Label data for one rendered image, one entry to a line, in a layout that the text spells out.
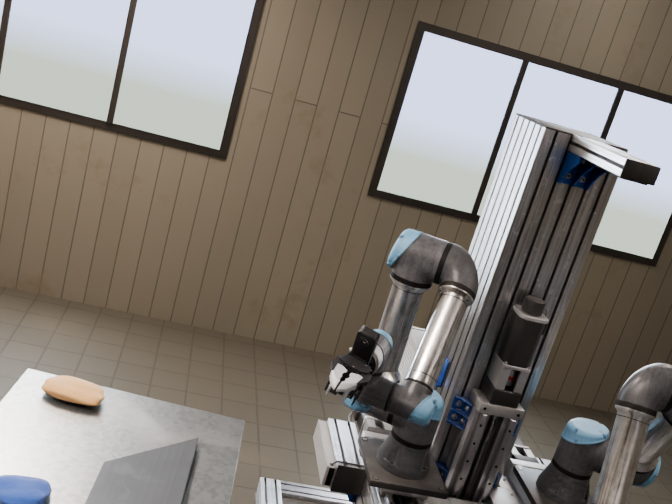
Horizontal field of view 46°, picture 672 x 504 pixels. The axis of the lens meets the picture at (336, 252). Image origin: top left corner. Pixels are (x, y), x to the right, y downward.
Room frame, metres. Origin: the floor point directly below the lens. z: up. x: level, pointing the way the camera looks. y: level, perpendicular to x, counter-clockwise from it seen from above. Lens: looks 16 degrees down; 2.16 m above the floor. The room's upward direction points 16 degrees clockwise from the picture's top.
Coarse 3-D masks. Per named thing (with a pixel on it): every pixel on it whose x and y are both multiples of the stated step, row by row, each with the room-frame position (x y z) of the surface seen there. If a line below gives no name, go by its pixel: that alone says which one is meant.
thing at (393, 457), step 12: (384, 444) 2.00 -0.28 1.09; (396, 444) 1.97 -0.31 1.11; (408, 444) 1.96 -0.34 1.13; (384, 456) 1.97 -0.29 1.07; (396, 456) 1.96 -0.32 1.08; (408, 456) 1.95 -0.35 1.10; (420, 456) 1.96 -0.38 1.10; (384, 468) 1.96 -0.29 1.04; (396, 468) 1.94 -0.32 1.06; (408, 468) 1.94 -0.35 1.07; (420, 468) 1.96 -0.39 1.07
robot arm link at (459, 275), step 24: (456, 264) 1.97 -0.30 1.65; (456, 288) 1.93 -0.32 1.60; (456, 312) 1.90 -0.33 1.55; (432, 336) 1.85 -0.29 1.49; (432, 360) 1.81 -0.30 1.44; (408, 384) 1.77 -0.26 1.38; (432, 384) 1.78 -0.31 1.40; (384, 408) 1.74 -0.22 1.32; (408, 408) 1.72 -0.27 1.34; (432, 408) 1.73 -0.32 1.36
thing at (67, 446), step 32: (32, 384) 1.85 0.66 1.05; (0, 416) 1.67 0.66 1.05; (32, 416) 1.71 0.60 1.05; (64, 416) 1.75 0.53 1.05; (96, 416) 1.79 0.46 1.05; (128, 416) 1.83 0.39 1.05; (160, 416) 1.87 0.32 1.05; (192, 416) 1.92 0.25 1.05; (224, 416) 1.97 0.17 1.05; (0, 448) 1.55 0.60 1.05; (32, 448) 1.58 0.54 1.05; (64, 448) 1.62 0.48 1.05; (96, 448) 1.65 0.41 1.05; (128, 448) 1.69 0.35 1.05; (224, 448) 1.81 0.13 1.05; (64, 480) 1.50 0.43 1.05; (192, 480) 1.64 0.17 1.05; (224, 480) 1.68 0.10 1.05
